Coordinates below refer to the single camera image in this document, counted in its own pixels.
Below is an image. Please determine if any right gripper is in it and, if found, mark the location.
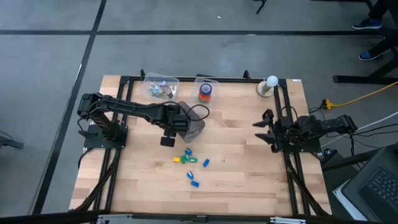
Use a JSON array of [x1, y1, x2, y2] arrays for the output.
[[252, 109, 284, 153]]

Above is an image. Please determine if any grey translucent plastic bin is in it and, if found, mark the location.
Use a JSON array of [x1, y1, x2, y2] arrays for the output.
[[177, 100, 206, 144]]

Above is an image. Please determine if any black chair base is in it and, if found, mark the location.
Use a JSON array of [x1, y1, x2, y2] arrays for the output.
[[0, 130, 25, 151]]

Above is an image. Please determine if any clear plastic bin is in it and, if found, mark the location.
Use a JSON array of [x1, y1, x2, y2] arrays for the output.
[[193, 77, 220, 108], [140, 72, 180, 101]]

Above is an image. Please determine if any dark grey laptop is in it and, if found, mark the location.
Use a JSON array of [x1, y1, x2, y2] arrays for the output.
[[341, 145, 398, 224]]

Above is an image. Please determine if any black gantry bar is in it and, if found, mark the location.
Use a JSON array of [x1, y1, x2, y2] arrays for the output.
[[0, 210, 398, 224]]

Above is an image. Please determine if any black stand leg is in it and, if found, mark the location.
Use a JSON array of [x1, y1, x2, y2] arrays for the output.
[[255, 0, 268, 15]]

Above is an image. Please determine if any white bulb table lamp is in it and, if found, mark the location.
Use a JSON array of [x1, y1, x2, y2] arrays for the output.
[[256, 75, 279, 98]]

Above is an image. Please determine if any black stand bar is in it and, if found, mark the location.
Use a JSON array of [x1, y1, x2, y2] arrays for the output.
[[322, 148, 379, 172]]

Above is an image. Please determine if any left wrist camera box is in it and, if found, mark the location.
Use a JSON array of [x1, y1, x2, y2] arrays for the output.
[[159, 136, 176, 148]]

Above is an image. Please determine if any yellow extension cord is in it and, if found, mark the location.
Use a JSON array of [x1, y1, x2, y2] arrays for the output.
[[329, 80, 398, 108]]

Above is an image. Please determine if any black desk leg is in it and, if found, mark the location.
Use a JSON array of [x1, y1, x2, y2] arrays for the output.
[[333, 57, 398, 85]]

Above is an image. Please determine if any person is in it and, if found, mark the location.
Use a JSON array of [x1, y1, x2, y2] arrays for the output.
[[353, 0, 398, 62]]

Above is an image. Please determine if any silver aluminium bracket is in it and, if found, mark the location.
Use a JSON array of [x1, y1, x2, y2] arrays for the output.
[[96, 213, 133, 224], [269, 217, 306, 224]]

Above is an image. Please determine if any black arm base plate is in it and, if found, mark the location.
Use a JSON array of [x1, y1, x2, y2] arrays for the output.
[[279, 138, 322, 154], [78, 123, 129, 149]]

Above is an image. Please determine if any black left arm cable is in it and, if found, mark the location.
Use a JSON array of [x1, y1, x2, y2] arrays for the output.
[[174, 101, 211, 122]]

